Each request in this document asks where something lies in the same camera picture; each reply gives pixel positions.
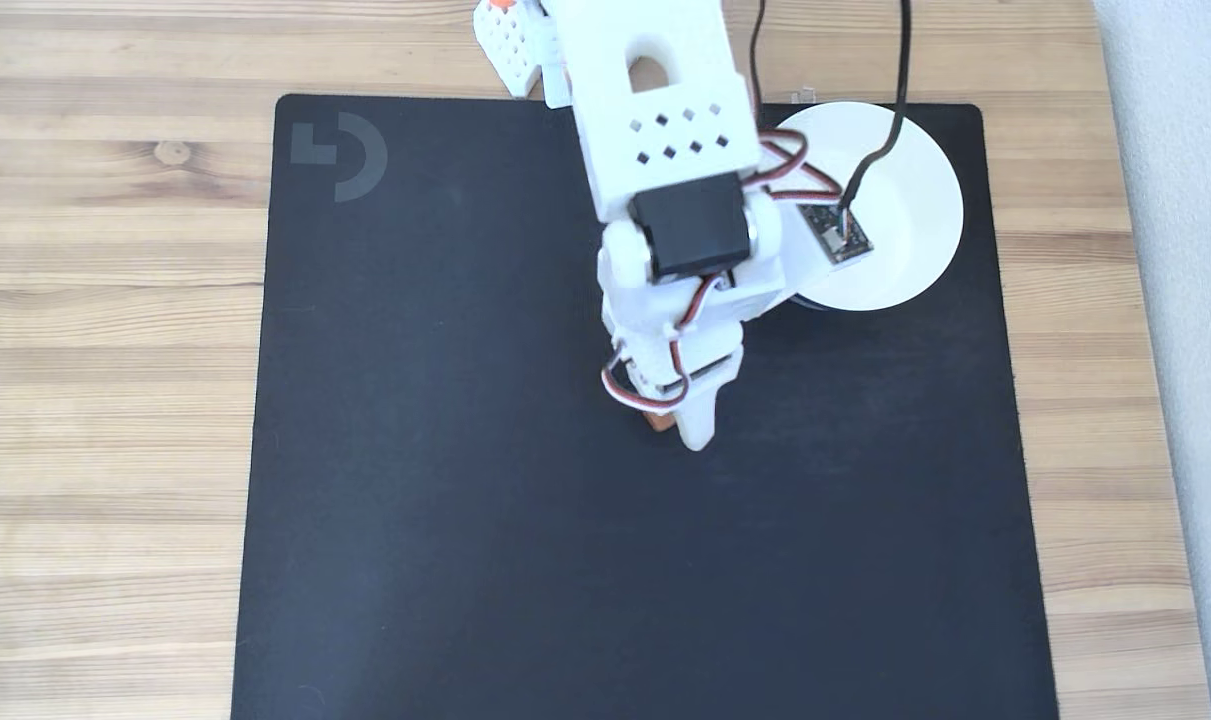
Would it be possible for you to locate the black desk mat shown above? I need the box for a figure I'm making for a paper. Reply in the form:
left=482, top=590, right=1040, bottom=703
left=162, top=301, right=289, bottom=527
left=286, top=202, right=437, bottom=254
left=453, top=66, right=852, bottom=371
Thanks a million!
left=230, top=93, right=1061, bottom=720

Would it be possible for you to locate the white round plate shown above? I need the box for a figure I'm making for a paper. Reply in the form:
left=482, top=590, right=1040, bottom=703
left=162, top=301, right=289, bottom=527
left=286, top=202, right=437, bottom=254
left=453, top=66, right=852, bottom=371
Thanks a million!
left=765, top=101, right=965, bottom=313

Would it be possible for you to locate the black camera cable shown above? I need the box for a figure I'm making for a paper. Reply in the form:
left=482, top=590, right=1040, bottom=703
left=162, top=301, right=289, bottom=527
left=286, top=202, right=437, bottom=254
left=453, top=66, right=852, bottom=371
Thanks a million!
left=748, top=0, right=914, bottom=241

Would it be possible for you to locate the camera module on white bracket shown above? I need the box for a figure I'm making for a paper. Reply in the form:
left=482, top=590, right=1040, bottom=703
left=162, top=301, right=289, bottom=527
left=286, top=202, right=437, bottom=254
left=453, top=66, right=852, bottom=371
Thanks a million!
left=760, top=195, right=876, bottom=267

